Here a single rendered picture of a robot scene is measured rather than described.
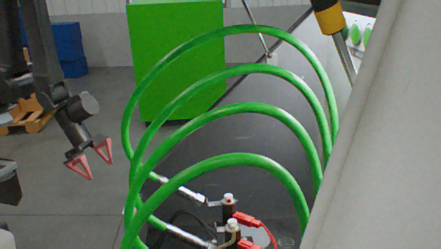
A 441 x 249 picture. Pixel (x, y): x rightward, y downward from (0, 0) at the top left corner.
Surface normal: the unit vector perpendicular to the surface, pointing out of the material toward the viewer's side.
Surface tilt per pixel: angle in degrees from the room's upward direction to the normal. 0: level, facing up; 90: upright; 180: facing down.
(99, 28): 90
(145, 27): 90
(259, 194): 90
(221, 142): 90
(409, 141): 76
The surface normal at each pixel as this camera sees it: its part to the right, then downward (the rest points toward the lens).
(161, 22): 0.07, 0.36
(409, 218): -0.98, -0.16
